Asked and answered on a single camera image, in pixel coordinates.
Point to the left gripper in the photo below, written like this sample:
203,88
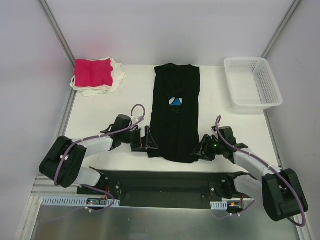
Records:
141,139

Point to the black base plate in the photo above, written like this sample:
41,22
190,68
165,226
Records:
181,190

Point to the black daisy print t-shirt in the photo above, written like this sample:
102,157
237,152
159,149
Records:
175,112

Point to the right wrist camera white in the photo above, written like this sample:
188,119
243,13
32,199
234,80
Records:
215,128

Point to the right white cable duct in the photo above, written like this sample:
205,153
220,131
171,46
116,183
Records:
219,205

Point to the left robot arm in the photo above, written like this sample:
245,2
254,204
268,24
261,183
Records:
63,163

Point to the white folded t-shirt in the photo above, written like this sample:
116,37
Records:
117,74

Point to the left white cable duct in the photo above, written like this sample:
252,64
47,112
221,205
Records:
68,201

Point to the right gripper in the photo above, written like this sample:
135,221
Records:
208,147

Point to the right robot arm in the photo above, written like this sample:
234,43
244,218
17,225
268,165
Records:
279,189

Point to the white cable duct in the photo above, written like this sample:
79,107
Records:
219,205
68,201

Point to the pink folded t-shirt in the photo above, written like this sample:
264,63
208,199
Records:
93,73

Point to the white plastic basket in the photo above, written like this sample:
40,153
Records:
251,84

